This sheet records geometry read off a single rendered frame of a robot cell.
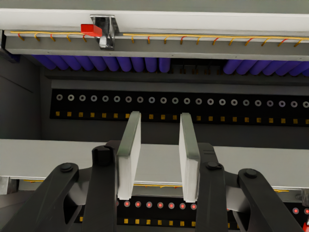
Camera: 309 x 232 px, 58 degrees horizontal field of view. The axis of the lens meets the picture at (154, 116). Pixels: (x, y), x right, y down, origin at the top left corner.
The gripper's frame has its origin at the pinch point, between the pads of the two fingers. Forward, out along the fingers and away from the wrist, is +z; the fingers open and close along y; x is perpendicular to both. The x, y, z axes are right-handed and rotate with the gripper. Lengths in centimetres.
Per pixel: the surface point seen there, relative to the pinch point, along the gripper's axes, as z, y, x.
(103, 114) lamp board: 28.3, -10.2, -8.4
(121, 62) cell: 23.9, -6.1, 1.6
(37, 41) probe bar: 19.9, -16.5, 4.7
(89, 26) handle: 9.8, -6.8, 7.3
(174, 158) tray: 12.7, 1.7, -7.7
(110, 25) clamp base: 15.9, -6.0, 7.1
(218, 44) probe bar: 19.9, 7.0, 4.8
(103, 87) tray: 30.4, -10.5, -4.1
